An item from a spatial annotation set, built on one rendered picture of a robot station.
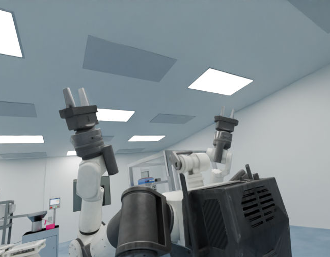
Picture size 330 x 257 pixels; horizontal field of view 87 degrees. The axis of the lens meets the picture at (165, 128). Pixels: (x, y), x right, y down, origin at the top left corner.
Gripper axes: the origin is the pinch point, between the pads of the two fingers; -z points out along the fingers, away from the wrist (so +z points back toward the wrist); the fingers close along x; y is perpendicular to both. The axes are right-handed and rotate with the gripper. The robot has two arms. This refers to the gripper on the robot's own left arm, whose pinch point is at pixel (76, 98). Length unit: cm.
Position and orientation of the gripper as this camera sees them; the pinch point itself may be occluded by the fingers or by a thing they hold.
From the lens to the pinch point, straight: 61.7
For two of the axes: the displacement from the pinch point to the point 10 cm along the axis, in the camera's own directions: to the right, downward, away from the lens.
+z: 2.2, 9.7, 1.0
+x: 4.2, -1.9, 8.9
